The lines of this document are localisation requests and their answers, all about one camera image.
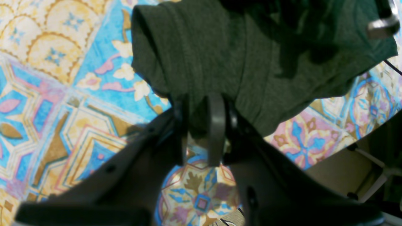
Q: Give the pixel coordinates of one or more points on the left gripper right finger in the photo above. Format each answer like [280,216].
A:
[273,190]

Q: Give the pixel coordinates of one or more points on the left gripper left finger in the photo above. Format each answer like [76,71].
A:
[124,191]

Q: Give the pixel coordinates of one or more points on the dark green long-sleeve shirt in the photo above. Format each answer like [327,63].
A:
[271,57]

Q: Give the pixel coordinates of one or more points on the colourful patterned tablecloth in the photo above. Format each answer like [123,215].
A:
[70,99]

